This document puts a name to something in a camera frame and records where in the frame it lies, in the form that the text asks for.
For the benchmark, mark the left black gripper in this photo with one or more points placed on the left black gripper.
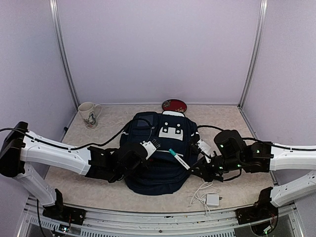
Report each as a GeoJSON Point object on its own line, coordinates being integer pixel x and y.
{"type": "Point", "coordinates": [143, 169]}

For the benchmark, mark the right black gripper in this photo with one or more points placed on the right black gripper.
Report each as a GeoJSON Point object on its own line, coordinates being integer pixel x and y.
{"type": "Point", "coordinates": [207, 175]}

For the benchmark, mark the teal pen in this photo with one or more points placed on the teal pen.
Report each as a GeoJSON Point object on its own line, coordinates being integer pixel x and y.
{"type": "Point", "coordinates": [179, 159]}

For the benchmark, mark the navy blue backpack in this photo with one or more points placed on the navy blue backpack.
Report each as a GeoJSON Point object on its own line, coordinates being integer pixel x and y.
{"type": "Point", "coordinates": [164, 174]}

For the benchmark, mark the white charger adapter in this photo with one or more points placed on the white charger adapter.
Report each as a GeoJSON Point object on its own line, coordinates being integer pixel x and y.
{"type": "Point", "coordinates": [212, 200]}

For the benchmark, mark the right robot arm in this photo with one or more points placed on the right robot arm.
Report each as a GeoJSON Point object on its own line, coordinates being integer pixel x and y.
{"type": "Point", "coordinates": [260, 156]}

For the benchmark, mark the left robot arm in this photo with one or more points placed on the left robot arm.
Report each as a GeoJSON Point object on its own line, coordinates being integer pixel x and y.
{"type": "Point", "coordinates": [22, 147]}

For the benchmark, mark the red floral plate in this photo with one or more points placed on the red floral plate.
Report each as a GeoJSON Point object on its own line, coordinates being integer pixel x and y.
{"type": "Point", "coordinates": [174, 105]}

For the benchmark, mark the white paper cup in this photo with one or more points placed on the white paper cup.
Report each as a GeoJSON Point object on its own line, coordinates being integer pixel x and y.
{"type": "Point", "coordinates": [90, 113]}

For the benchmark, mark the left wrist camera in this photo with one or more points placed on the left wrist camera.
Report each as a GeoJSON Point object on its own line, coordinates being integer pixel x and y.
{"type": "Point", "coordinates": [151, 147]}

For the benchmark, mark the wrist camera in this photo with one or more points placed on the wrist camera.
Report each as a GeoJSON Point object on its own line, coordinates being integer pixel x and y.
{"type": "Point", "coordinates": [151, 147]}
{"type": "Point", "coordinates": [199, 146]}

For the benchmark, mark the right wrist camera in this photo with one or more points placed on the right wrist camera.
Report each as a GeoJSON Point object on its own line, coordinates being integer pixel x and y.
{"type": "Point", "coordinates": [199, 146]}

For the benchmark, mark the metal frame rail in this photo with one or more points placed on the metal frame rail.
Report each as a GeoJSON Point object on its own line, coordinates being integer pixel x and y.
{"type": "Point", "coordinates": [109, 223]}

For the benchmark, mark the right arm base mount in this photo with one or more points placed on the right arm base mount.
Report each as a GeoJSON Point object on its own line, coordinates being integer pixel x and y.
{"type": "Point", "coordinates": [260, 210]}

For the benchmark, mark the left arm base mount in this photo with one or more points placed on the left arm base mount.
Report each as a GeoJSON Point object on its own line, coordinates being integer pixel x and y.
{"type": "Point", "coordinates": [63, 212]}

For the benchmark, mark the right corner aluminium post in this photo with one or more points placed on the right corner aluminium post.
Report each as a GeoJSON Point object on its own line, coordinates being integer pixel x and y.
{"type": "Point", "coordinates": [255, 52]}

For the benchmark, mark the corner aluminium post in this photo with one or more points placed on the corner aluminium post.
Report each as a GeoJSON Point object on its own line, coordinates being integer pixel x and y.
{"type": "Point", "coordinates": [58, 31]}
{"type": "Point", "coordinates": [255, 52]}

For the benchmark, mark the left corner aluminium post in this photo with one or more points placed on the left corner aluminium post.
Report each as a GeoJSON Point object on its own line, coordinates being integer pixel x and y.
{"type": "Point", "coordinates": [58, 31]}

